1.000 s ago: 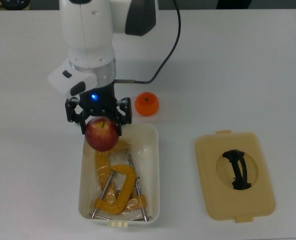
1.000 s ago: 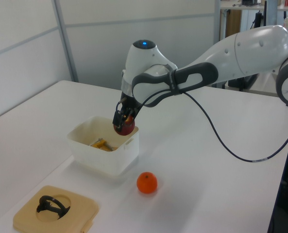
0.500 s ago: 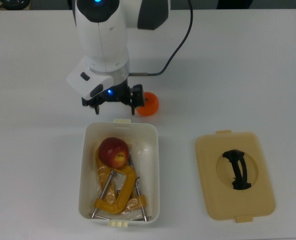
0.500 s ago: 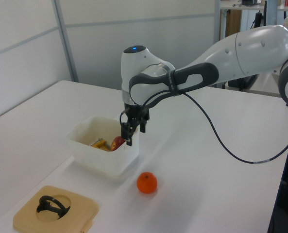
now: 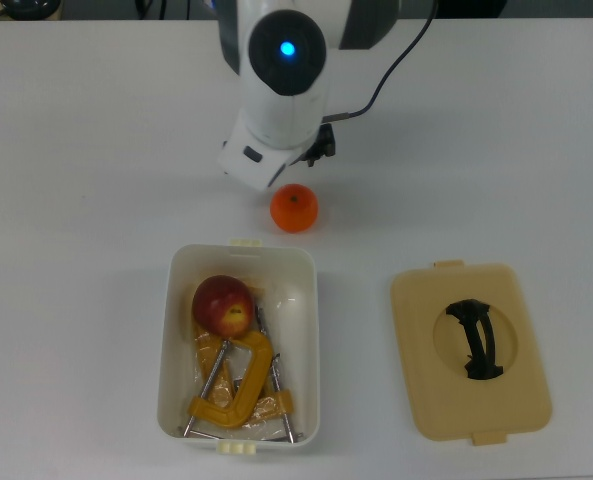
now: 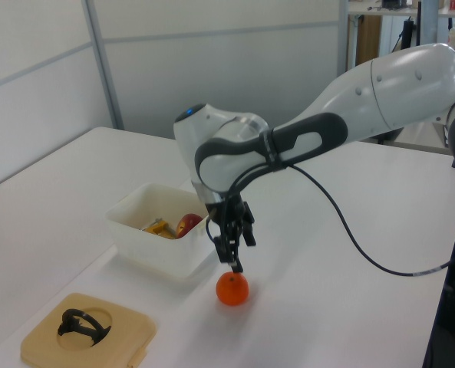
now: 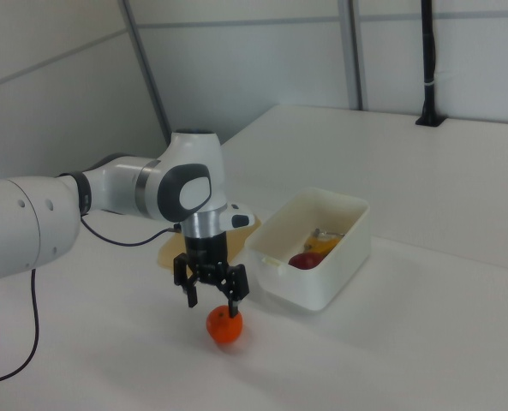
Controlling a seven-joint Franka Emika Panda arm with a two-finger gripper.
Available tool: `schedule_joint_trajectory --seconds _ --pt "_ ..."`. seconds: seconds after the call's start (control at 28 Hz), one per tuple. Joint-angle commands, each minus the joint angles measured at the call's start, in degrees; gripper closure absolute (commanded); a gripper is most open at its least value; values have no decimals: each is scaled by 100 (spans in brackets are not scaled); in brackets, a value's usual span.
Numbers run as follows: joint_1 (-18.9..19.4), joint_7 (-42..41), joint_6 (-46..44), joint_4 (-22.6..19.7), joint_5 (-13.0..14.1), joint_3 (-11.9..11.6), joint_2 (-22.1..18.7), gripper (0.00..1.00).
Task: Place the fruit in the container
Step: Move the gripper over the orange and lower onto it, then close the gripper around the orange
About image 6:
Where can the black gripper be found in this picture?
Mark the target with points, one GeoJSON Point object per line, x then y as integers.
{"type": "Point", "coordinates": [233, 218]}

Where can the beige container lid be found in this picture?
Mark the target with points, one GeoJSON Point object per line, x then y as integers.
{"type": "Point", "coordinates": [43, 345]}

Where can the wooden background desk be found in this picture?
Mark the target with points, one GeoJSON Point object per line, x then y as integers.
{"type": "Point", "coordinates": [367, 38]}

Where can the red apple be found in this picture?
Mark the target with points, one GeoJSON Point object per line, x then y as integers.
{"type": "Point", "coordinates": [188, 224]}

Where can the orange fruit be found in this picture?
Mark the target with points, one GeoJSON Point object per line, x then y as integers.
{"type": "Point", "coordinates": [233, 289]}

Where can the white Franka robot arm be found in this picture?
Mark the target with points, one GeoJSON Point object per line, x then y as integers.
{"type": "Point", "coordinates": [384, 92]}

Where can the white plastic container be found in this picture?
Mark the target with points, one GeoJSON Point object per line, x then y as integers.
{"type": "Point", "coordinates": [154, 253]}

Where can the small yellow C-clamp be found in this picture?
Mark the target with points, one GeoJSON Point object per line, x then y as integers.
{"type": "Point", "coordinates": [156, 229]}

